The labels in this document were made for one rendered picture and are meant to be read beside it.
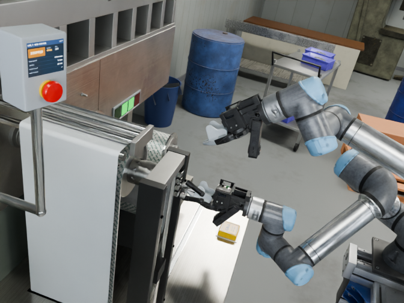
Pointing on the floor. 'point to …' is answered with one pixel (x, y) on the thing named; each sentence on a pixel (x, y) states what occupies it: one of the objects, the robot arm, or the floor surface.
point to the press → (376, 39)
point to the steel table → (278, 40)
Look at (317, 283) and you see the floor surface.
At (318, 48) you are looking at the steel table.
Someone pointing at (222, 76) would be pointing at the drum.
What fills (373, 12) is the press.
